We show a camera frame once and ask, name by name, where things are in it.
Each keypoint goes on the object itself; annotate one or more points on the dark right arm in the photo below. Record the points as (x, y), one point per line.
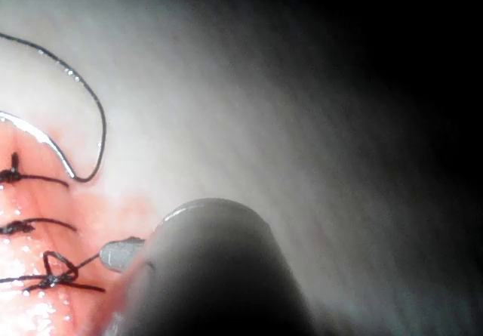
(219, 294)

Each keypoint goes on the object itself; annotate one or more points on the curved steel needle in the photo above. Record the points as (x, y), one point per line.
(45, 138)

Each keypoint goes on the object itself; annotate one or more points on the black stitching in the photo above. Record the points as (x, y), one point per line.
(13, 176)

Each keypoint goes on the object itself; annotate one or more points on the tissue pad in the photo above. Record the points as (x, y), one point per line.
(196, 117)

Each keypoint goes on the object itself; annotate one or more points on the black thread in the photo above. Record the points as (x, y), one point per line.
(104, 134)

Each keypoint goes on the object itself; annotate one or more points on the right arm needle driver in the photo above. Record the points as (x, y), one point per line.
(215, 219)

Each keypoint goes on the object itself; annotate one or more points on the right arm needle driver jaw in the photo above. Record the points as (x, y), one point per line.
(120, 256)

